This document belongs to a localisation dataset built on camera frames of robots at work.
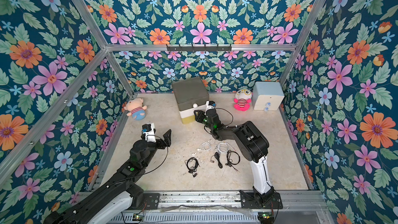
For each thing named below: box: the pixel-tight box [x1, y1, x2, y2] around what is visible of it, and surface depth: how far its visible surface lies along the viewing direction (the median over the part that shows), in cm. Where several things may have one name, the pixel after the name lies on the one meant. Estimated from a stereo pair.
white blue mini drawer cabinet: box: [251, 81, 286, 111], surface depth 105 cm
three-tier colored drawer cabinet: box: [171, 76, 210, 125], surface depth 95 cm
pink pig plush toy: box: [123, 98, 148, 121], surface depth 105 cm
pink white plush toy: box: [233, 88, 253, 112], surface depth 111 cm
